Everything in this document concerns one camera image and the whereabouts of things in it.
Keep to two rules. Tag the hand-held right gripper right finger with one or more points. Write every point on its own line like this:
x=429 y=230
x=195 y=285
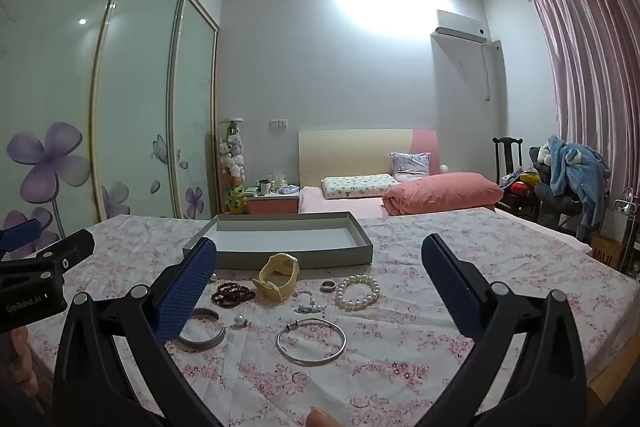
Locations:
x=452 y=289

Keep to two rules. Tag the blue fleece garment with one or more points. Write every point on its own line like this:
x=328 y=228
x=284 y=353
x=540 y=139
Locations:
x=580 y=172

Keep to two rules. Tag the floral pink bedsheet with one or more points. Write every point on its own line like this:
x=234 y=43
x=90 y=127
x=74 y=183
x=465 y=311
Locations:
x=390 y=357

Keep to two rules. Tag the pink curtain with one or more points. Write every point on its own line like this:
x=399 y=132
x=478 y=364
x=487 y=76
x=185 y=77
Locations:
x=590 y=57

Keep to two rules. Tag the brown cardboard box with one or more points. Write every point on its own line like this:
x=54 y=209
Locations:
x=607 y=253

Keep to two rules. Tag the grey cardboard tray box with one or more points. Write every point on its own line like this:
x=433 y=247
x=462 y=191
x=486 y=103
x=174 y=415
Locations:
x=280 y=239

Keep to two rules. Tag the small purple patterned pillow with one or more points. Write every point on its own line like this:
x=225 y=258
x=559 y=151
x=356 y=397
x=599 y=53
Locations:
x=410 y=164

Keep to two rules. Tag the wide silver cuff bangle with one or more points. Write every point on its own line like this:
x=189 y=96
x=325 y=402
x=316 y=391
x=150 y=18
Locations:
x=210 y=342

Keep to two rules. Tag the metal rack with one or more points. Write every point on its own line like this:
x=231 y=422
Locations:
x=627 y=203

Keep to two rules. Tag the dark wooden chair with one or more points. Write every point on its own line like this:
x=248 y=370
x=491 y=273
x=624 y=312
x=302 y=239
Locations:
x=507 y=157

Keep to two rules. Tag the blue cloth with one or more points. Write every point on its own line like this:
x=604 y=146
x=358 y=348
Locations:
x=288 y=190

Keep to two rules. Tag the white air conditioner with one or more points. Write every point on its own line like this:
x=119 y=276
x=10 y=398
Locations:
x=460 y=29

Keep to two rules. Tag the person's right hand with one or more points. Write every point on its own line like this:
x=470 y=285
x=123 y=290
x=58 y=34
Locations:
x=324 y=418

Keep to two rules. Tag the red and yellow toy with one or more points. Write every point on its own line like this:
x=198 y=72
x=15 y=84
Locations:
x=526 y=183

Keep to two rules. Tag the grey chair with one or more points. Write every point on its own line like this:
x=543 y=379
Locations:
x=560 y=207

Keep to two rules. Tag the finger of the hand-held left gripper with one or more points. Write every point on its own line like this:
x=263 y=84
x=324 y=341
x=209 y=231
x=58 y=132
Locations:
x=22 y=232
x=70 y=247

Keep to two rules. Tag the pink sheeted bed mattress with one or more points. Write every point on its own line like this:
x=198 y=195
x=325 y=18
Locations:
x=340 y=206

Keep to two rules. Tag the cream and pink headboard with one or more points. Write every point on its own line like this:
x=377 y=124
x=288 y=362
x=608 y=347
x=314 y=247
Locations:
x=350 y=152

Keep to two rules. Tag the white printed pillow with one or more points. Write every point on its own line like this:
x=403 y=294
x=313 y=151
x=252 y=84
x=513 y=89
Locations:
x=355 y=187

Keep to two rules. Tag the column of plush toys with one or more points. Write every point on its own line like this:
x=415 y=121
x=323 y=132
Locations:
x=233 y=162

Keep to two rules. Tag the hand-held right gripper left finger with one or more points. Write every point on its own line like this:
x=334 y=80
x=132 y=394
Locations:
x=185 y=292

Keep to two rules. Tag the cream yellow watch band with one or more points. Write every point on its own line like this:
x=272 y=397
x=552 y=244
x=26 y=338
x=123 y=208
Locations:
x=277 y=279

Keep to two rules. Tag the folded pink quilt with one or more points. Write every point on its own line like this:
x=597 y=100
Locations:
x=445 y=194

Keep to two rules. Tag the thin silver bangle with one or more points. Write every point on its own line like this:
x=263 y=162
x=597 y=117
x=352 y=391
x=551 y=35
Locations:
x=285 y=347

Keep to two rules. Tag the pink and cream nightstand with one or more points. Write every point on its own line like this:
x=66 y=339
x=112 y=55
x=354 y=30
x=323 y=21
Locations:
x=272 y=204

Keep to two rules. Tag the person's left hand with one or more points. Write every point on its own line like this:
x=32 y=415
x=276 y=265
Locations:
x=21 y=357

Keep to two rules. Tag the floral glass sliding wardrobe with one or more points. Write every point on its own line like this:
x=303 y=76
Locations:
x=140 y=82

